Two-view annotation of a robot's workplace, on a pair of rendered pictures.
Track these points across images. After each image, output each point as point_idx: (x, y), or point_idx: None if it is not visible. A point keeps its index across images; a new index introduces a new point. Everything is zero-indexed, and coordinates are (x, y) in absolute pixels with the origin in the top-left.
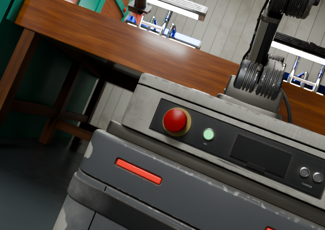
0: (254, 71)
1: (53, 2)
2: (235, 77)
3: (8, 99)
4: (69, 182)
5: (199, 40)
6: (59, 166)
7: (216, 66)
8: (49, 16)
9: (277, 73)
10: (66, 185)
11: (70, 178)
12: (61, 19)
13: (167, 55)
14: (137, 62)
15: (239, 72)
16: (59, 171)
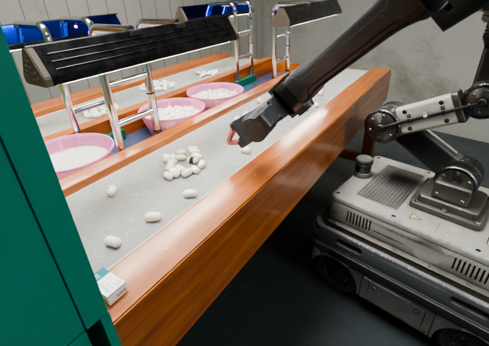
0: (479, 180)
1: (175, 280)
2: (472, 192)
3: None
4: (255, 335)
5: (113, 15)
6: (197, 341)
7: (334, 131)
8: (183, 302)
9: (482, 168)
10: (270, 341)
11: (237, 331)
12: (204, 277)
13: (309, 163)
14: (292, 201)
15: (476, 189)
16: (218, 344)
